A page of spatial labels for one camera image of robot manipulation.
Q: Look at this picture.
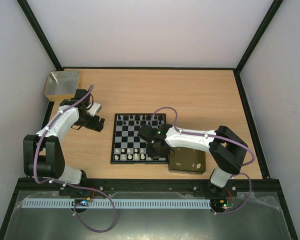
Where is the black frame post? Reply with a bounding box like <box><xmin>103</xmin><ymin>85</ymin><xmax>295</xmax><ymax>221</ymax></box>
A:
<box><xmin>235</xmin><ymin>0</ymin><xmax>284</xmax><ymax>74</ymax></box>
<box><xmin>17</xmin><ymin>0</ymin><xmax>63</xmax><ymax>71</ymax></box>

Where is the grey slotted cable duct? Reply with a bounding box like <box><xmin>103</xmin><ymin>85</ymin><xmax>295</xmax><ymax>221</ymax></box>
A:
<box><xmin>21</xmin><ymin>198</ymin><xmax>211</xmax><ymax>210</ymax></box>

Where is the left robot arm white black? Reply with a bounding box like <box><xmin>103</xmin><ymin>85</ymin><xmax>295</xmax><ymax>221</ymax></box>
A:
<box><xmin>23</xmin><ymin>85</ymin><xmax>105</xmax><ymax>185</ymax></box>

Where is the black frame post right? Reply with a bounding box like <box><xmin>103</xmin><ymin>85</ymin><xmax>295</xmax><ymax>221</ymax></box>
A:
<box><xmin>235</xmin><ymin>0</ymin><xmax>284</xmax><ymax>74</ymax></box>

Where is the black frame post left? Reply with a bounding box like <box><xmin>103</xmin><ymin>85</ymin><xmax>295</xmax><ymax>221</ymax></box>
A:
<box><xmin>17</xmin><ymin>0</ymin><xmax>63</xmax><ymax>71</ymax></box>

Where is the black and white chessboard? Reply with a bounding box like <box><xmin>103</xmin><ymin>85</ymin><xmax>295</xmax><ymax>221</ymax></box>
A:
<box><xmin>110</xmin><ymin>113</ymin><xmax>168</xmax><ymax>164</ymax></box>

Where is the gold metal tin tray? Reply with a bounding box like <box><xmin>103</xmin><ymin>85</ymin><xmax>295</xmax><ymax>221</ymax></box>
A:
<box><xmin>168</xmin><ymin>147</ymin><xmax>206</xmax><ymax>175</ymax></box>

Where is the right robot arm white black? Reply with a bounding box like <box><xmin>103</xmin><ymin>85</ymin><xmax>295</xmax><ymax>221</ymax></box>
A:
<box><xmin>137</xmin><ymin>124</ymin><xmax>251</xmax><ymax>196</ymax></box>

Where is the black mounting rail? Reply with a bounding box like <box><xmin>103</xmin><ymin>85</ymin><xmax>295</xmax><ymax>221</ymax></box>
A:
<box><xmin>16</xmin><ymin>177</ymin><xmax>282</xmax><ymax>197</ymax></box>

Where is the gold metal tin lid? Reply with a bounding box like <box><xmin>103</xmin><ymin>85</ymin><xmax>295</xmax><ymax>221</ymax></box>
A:
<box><xmin>44</xmin><ymin>71</ymin><xmax>82</xmax><ymax>102</ymax></box>

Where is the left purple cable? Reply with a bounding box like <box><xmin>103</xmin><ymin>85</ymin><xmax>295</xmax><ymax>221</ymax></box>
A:
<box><xmin>32</xmin><ymin>84</ymin><xmax>117</xmax><ymax>233</ymax></box>

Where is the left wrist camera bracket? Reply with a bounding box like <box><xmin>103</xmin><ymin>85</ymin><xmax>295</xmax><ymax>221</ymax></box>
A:
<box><xmin>87</xmin><ymin>103</ymin><xmax>102</xmax><ymax>116</ymax></box>

